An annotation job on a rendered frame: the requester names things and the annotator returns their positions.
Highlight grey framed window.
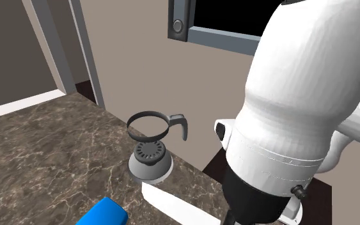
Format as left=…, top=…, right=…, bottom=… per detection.
left=167, top=0, right=283, bottom=57

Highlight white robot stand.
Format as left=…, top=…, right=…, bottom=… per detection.
left=141, top=182, right=230, bottom=225

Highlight blue rounded box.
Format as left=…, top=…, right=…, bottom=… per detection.
left=75, top=196, right=129, bottom=225

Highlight glass coffee pot, black handle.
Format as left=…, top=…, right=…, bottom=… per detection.
left=126, top=110, right=189, bottom=185

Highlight grey door frame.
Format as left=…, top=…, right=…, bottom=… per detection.
left=21, top=0, right=106, bottom=110

